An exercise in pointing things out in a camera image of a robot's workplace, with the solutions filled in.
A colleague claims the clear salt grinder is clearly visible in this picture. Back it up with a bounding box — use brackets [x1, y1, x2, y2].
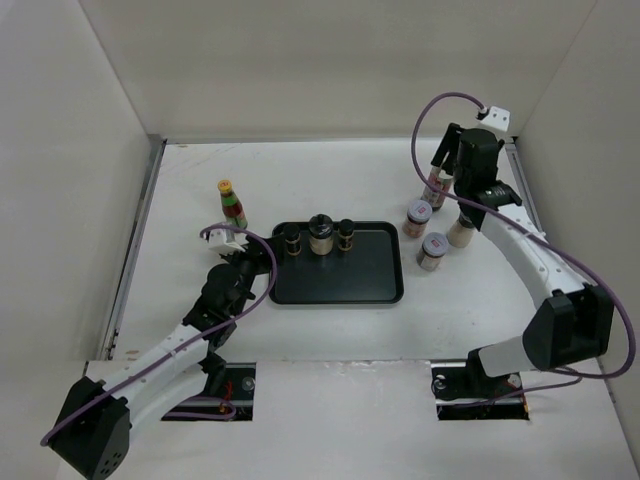
[446, 213, 476, 249]

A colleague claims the small black-capped spice jar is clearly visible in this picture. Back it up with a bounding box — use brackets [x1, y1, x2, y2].
[283, 223, 301, 257]

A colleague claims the wide black-capped seasoning jar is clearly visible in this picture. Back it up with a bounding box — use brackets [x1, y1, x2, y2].
[308, 214, 334, 256]

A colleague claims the aluminium table edge rail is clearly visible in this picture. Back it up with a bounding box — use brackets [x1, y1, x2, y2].
[96, 134, 167, 360]

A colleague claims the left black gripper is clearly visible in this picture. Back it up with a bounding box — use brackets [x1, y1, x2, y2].
[220, 234, 284, 316]

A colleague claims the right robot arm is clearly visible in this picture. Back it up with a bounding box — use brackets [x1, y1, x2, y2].
[431, 123, 614, 401]

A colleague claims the black-capped pepper jar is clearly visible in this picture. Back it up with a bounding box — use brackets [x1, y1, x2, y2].
[338, 219, 355, 252]

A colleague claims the tall clear vinegar bottle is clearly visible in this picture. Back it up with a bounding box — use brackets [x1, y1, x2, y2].
[421, 166, 454, 212]

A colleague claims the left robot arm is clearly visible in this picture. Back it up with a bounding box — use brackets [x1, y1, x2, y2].
[40, 237, 278, 479]

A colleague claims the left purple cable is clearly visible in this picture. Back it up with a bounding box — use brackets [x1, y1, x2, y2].
[39, 224, 279, 449]

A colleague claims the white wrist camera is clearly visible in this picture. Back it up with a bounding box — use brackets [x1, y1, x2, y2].
[476, 106, 511, 135]
[199, 222, 246, 255]

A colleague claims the black plastic tray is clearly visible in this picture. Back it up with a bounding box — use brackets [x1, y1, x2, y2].
[270, 221, 404, 305]

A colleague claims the white-lidded spice jar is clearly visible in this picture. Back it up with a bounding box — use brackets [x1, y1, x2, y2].
[402, 199, 433, 239]

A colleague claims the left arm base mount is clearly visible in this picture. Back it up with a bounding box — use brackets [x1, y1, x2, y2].
[161, 363, 257, 422]

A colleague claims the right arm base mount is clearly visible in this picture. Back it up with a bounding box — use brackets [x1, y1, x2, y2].
[430, 353, 529, 421]

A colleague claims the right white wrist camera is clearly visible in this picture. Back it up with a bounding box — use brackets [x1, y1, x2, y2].
[476, 106, 511, 135]

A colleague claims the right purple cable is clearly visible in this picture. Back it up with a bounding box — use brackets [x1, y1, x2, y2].
[410, 90, 636, 406]

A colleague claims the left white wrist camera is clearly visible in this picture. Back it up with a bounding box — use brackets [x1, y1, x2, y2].
[199, 222, 246, 255]

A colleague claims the white-lidded chili jar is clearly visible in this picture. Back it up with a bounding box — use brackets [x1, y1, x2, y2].
[416, 232, 449, 271]

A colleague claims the red chili sauce bottle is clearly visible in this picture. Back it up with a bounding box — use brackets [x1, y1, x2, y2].
[217, 179, 248, 229]

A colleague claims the purple cable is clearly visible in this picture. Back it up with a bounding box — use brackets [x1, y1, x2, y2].
[410, 90, 636, 406]
[39, 224, 279, 449]

